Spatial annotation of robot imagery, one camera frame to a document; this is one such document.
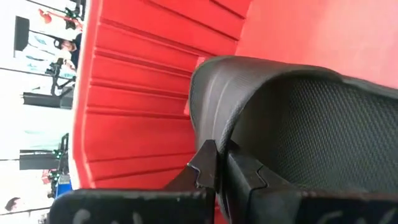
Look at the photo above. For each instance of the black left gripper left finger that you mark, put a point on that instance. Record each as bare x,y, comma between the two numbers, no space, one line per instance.
155,205

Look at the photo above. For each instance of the black equipment frame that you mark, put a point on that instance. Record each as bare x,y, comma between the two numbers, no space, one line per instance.
37,161
46,100

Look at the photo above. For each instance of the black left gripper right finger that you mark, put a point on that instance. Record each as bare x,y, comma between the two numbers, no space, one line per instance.
267,202

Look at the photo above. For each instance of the black slide sandal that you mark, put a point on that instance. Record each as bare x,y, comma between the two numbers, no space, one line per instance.
311,124

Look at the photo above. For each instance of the red plastic bin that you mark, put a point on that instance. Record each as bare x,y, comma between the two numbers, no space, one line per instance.
140,93

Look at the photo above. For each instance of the black flat panel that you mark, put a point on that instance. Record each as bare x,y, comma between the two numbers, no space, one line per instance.
21,32

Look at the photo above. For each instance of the person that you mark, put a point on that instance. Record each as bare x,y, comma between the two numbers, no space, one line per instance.
74,49
12,203

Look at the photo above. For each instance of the blue box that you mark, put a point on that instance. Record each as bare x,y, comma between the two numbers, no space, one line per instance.
63,186

